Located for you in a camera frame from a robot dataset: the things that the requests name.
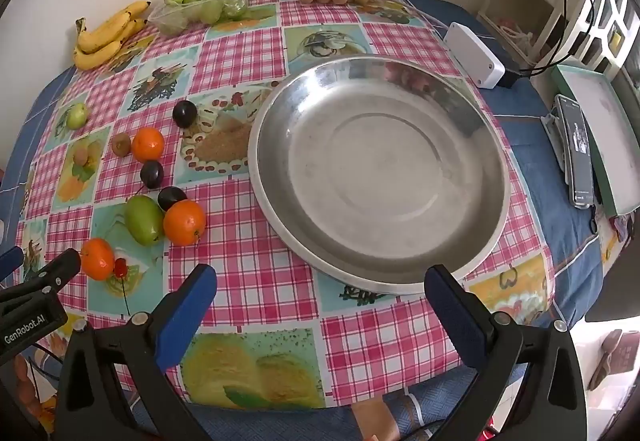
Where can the green framed white board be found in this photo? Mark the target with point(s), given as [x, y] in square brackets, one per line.
[600, 121]

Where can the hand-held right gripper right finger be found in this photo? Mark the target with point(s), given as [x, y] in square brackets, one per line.
[454, 316]

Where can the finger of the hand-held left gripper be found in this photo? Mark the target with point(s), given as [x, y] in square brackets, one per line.
[9, 262]
[60, 266]

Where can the red cherry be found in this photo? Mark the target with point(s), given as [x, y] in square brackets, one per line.
[120, 267]

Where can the clear plastic tray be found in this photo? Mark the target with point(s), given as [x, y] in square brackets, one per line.
[170, 22]

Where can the black charger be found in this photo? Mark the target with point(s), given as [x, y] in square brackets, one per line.
[511, 79]

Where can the black smartphone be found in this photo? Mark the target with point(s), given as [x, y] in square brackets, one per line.
[577, 156]

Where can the large steel bowl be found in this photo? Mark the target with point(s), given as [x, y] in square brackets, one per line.
[380, 171]

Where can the pink checked tablecloth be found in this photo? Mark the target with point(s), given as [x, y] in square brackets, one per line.
[240, 56]

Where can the small orange tangerine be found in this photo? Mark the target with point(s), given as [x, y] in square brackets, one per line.
[97, 260]

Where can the pile of green jujubes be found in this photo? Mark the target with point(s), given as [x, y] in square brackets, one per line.
[212, 11]

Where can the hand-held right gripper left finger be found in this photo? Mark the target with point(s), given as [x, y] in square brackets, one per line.
[186, 306]

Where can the small green apple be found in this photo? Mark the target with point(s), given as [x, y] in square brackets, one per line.
[77, 117]

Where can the dark purple plum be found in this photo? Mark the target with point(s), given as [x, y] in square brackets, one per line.
[151, 174]
[184, 114]
[171, 197]

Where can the white power box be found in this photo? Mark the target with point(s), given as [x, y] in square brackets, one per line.
[475, 53]

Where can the white plastic bag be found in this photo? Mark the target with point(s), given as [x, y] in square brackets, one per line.
[515, 35]

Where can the green mango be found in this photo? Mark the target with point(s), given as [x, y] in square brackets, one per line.
[144, 221]

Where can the brown slipper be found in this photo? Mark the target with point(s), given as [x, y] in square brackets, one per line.
[605, 356]

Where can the grey phone stand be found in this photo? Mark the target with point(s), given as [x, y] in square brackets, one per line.
[551, 131]

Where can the bunch of yellow bananas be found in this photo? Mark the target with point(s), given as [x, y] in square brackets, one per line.
[100, 42]

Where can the small brown longan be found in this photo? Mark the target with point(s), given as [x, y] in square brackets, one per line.
[120, 144]

